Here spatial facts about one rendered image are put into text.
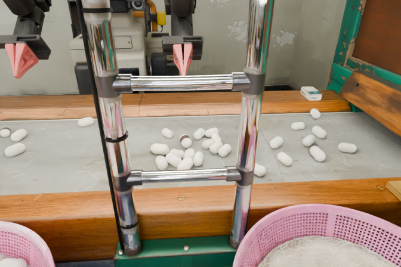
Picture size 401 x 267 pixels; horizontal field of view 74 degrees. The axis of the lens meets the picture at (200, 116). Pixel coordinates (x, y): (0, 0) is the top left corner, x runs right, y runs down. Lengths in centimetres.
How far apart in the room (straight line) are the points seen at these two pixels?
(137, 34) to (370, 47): 81
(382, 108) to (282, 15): 221
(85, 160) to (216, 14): 220
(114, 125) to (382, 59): 66
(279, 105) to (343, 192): 35
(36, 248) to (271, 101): 61
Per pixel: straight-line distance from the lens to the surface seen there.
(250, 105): 29
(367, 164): 62
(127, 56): 114
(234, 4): 265
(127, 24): 118
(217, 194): 42
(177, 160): 51
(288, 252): 42
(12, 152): 65
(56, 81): 285
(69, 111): 77
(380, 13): 82
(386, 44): 79
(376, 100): 70
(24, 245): 44
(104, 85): 28
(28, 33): 81
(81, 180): 53
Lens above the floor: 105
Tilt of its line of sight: 26 degrees down
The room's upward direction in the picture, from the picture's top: 1 degrees clockwise
